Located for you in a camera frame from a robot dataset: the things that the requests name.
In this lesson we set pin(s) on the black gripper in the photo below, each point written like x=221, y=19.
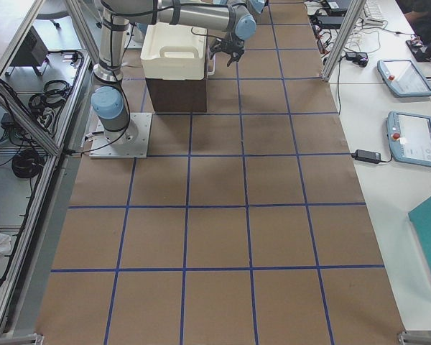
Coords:
x=232, y=45

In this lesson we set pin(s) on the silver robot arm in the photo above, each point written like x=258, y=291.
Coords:
x=219, y=17

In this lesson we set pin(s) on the dark wooden drawer cabinet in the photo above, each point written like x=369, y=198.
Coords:
x=178, y=96

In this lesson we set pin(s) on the white plastic tray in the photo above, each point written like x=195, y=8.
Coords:
x=174, y=52

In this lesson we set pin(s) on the brown paper table mat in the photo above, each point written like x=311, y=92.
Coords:
x=244, y=225

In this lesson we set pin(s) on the black power adapter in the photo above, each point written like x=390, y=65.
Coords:
x=366, y=156

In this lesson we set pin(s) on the upper blue teach pendant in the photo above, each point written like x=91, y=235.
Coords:
x=403, y=78

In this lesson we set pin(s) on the blue teach pendant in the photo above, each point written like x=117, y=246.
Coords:
x=403, y=78
x=409, y=137

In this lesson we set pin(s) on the lower blue teach pendant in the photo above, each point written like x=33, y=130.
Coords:
x=409, y=137

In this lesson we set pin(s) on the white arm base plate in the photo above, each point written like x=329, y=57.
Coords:
x=134, y=143

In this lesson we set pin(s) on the aluminium frame post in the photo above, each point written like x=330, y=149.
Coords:
x=349, y=22

